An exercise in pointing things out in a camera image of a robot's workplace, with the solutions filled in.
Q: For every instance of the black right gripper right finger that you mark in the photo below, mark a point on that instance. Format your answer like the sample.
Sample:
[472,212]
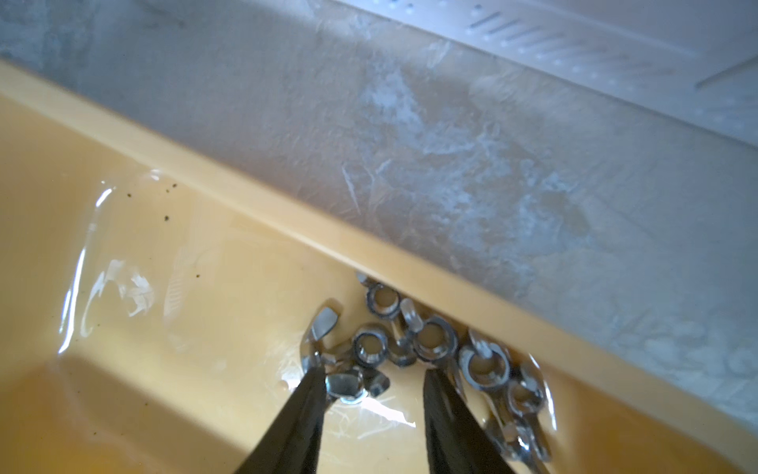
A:
[455,442]

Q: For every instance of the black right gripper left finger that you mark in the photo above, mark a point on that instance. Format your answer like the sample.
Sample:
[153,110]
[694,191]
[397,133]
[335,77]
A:
[293,441]

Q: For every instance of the yellow oval storage tray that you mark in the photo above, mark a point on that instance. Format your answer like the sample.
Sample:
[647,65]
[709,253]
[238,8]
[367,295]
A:
[153,304]

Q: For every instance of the pile of steel wing nuts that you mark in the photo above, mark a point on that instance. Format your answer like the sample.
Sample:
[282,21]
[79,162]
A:
[513,387]

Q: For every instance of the white perforated file organizer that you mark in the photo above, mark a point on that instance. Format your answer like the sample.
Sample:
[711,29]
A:
[695,61]

